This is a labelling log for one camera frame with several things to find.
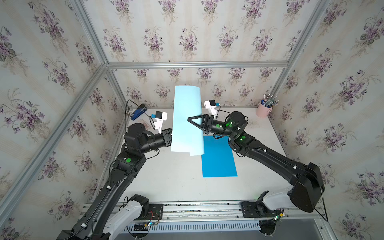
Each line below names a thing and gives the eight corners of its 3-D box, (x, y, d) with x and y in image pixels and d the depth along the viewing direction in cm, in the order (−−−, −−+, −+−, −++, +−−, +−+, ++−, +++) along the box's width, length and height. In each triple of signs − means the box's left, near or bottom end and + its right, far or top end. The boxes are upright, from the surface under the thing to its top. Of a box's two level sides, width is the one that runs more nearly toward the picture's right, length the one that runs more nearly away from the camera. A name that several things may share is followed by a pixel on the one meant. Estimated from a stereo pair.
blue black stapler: (131, 120, 115) (129, 115, 111) (144, 108, 124) (142, 103, 120) (136, 122, 114) (133, 117, 110) (147, 109, 123) (146, 104, 119)
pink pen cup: (253, 118, 118) (258, 107, 109) (255, 112, 121) (260, 102, 113) (265, 122, 115) (271, 112, 106) (266, 116, 119) (272, 106, 110)
